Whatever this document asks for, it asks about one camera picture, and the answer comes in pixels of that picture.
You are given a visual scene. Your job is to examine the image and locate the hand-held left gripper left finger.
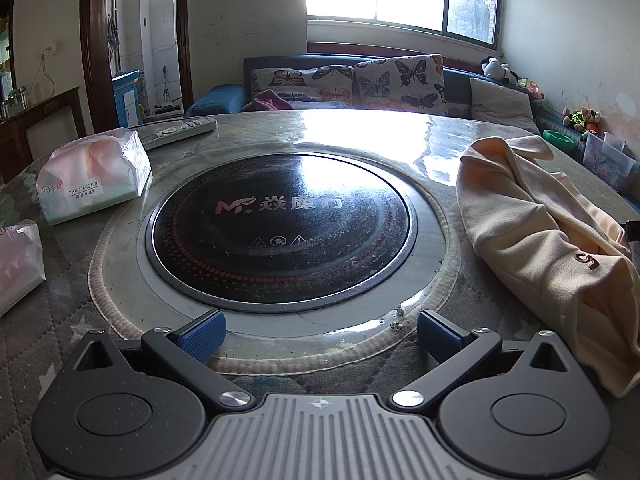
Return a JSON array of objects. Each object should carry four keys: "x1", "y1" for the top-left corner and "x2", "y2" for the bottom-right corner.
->
[{"x1": 65, "y1": 310, "x2": 253, "y2": 411}]

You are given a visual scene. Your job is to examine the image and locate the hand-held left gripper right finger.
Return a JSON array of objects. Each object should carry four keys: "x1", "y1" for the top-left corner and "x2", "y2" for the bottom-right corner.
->
[{"x1": 390, "y1": 310, "x2": 583, "y2": 411}]

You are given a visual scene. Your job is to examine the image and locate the cream fleece garment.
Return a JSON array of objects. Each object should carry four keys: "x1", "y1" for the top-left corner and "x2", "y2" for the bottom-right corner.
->
[{"x1": 456, "y1": 135, "x2": 640, "y2": 400}]

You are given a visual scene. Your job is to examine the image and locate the clear plastic storage box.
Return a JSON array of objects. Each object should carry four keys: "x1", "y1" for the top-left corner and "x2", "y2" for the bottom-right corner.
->
[{"x1": 582, "y1": 131, "x2": 640, "y2": 193}]

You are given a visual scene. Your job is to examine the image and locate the round black induction cooktop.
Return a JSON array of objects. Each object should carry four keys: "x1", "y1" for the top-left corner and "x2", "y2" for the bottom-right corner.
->
[{"x1": 145, "y1": 152, "x2": 418, "y2": 306}]

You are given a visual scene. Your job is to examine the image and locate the brown and green plush toys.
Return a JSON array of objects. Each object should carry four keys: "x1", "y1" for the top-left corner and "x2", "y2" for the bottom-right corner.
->
[{"x1": 562, "y1": 106, "x2": 603, "y2": 135}]

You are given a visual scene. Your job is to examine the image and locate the orange and green toy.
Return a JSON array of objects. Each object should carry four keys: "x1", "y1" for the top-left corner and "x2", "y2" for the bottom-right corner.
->
[{"x1": 517, "y1": 77, "x2": 546, "y2": 101}]

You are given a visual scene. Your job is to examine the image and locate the grey pillow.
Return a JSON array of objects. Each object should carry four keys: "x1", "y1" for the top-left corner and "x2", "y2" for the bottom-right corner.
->
[{"x1": 470, "y1": 77, "x2": 541, "y2": 135}]

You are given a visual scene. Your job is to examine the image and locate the large pink tissue pack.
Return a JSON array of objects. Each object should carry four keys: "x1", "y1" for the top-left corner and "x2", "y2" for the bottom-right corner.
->
[{"x1": 37, "y1": 129, "x2": 152, "y2": 226}]

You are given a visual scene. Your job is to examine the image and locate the small pink tissue pack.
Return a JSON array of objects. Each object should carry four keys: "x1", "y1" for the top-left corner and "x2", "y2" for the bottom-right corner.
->
[{"x1": 0, "y1": 219, "x2": 47, "y2": 318}]

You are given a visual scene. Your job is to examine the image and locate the grey remote control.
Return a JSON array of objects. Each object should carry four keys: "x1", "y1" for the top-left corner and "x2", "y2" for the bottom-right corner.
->
[{"x1": 137, "y1": 116, "x2": 218, "y2": 150}]

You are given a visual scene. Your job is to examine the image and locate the panda plush toy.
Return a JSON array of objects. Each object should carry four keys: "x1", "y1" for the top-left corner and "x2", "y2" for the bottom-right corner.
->
[{"x1": 480, "y1": 56, "x2": 523, "y2": 86}]

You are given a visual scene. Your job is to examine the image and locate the blue sofa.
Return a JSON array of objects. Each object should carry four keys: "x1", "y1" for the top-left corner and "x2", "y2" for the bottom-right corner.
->
[{"x1": 185, "y1": 42, "x2": 640, "y2": 196}]

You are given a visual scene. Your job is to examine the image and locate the pink cloth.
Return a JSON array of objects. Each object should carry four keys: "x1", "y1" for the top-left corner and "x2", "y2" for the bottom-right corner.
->
[{"x1": 251, "y1": 89, "x2": 295, "y2": 112}]

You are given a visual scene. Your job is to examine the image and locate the blue box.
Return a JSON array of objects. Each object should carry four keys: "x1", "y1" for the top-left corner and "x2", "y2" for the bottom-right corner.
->
[{"x1": 111, "y1": 70, "x2": 143, "y2": 128}]

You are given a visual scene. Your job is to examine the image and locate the square butterfly print pillow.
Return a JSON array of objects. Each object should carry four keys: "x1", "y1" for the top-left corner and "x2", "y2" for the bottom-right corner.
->
[{"x1": 354, "y1": 53, "x2": 447, "y2": 117}]

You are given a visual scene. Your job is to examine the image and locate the wide butterfly print pillow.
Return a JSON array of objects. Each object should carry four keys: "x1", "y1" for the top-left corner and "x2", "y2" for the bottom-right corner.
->
[{"x1": 249, "y1": 64, "x2": 357, "y2": 111}]

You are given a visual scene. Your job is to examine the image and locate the dark wooden door frame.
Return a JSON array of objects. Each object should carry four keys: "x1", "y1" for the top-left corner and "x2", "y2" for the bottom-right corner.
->
[{"x1": 80, "y1": 0, "x2": 195, "y2": 133}]

